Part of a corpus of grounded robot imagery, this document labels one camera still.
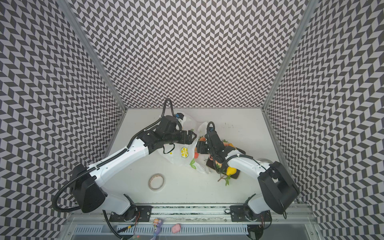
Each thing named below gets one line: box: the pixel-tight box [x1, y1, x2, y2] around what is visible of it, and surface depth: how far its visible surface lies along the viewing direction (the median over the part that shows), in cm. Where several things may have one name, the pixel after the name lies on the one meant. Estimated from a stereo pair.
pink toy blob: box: [171, 223, 181, 234], surface depth 69 cm
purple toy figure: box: [150, 218, 164, 240], surface depth 69 cm
